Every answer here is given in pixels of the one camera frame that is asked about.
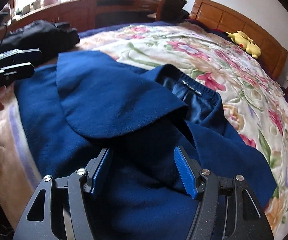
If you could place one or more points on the navy blue suit jacket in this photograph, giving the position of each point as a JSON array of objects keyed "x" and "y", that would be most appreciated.
[{"x": 87, "y": 101}]

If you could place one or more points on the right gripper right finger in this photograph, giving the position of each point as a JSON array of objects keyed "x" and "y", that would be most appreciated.
[{"x": 227, "y": 207}]

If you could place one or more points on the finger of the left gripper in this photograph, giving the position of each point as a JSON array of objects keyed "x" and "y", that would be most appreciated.
[
  {"x": 18, "y": 56},
  {"x": 18, "y": 71}
]

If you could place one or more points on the wooden chair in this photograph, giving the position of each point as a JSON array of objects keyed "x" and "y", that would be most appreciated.
[{"x": 170, "y": 11}]

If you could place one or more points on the floral bed blanket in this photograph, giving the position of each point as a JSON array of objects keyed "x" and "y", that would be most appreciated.
[{"x": 254, "y": 104}]

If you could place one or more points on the navy blue bed sheet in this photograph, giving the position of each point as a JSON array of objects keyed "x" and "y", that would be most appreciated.
[{"x": 92, "y": 32}]

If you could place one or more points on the wooden desk cabinet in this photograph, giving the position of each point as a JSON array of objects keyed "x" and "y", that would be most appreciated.
[{"x": 91, "y": 14}]

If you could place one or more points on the wooden bed headboard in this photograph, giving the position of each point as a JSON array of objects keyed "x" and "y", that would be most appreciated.
[{"x": 217, "y": 16}]

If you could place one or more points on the black folded clothes pile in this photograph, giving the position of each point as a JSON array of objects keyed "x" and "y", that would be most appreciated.
[{"x": 50, "y": 38}]

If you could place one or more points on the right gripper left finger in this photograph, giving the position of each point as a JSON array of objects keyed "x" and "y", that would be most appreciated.
[{"x": 43, "y": 217}]

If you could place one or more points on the yellow Pikachu plush toy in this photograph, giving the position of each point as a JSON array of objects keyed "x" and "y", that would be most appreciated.
[{"x": 244, "y": 42}]

